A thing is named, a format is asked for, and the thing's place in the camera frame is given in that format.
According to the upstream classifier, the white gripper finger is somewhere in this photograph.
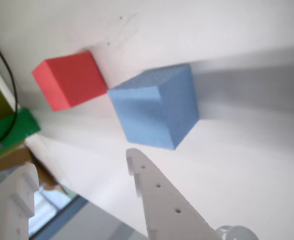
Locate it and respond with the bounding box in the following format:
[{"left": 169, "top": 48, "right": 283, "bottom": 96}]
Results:
[
  {"left": 0, "top": 162, "right": 39, "bottom": 240},
  {"left": 126, "top": 147, "right": 224, "bottom": 240}
]

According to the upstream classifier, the blue foam cube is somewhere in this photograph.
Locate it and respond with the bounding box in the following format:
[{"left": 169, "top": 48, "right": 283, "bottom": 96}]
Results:
[{"left": 107, "top": 63, "right": 200, "bottom": 151}]

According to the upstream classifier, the red foam cube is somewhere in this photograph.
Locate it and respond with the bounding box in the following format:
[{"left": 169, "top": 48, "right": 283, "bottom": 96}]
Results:
[{"left": 31, "top": 50, "right": 109, "bottom": 112}]

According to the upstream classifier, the brown cardboard piece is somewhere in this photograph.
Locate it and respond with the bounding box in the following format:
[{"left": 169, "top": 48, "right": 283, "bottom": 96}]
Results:
[{"left": 0, "top": 144, "right": 65, "bottom": 193}]

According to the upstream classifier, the green board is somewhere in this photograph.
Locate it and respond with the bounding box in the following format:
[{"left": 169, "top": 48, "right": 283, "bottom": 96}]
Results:
[{"left": 0, "top": 107, "right": 41, "bottom": 173}]

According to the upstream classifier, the thin black cable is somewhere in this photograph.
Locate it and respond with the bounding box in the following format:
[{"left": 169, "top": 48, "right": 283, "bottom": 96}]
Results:
[{"left": 0, "top": 23, "right": 18, "bottom": 142}]

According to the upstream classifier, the white partition frame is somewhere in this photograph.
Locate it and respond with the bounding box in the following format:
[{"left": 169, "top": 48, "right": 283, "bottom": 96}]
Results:
[{"left": 0, "top": 56, "right": 22, "bottom": 115}]

